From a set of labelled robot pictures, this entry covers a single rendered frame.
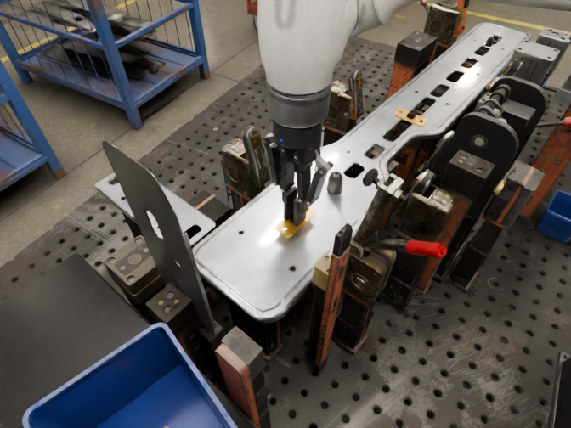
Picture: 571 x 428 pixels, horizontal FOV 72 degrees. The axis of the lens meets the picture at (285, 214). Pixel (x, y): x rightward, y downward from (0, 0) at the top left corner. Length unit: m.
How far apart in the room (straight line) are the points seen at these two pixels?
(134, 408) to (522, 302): 0.93
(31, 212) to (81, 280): 1.81
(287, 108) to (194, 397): 0.41
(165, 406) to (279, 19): 0.51
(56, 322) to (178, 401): 0.24
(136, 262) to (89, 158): 2.07
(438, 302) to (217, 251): 0.60
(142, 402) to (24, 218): 2.00
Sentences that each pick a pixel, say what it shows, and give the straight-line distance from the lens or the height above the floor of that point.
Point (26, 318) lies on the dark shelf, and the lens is 0.75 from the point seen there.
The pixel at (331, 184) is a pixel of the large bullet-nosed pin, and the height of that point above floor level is 1.03.
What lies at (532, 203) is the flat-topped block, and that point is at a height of 0.77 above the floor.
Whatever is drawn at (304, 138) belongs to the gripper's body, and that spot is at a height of 1.25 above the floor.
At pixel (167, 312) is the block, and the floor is 1.08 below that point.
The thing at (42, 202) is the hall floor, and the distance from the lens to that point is 2.57.
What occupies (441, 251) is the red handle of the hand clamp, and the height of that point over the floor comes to 1.15.
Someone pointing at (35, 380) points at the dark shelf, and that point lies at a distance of 0.69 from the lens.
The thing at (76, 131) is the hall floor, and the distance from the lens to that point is 3.01.
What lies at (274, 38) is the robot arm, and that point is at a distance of 0.49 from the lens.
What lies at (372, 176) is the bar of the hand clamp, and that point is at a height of 1.21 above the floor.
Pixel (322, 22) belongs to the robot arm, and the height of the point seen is 1.41.
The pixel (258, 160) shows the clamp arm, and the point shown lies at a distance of 0.85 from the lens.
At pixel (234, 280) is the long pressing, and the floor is 1.00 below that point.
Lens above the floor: 1.60
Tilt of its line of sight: 49 degrees down
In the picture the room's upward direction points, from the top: straight up
